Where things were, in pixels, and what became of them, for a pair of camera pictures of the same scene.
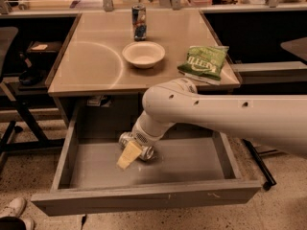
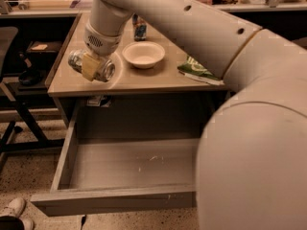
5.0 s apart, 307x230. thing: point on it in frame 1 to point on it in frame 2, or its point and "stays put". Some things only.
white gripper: x=141 y=135 to x=102 y=43
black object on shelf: x=31 y=77 stays put
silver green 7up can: x=148 y=152 to x=106 y=70
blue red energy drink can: x=138 y=13 stays put
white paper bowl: x=144 y=55 stays put
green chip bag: x=204 y=63 stays put
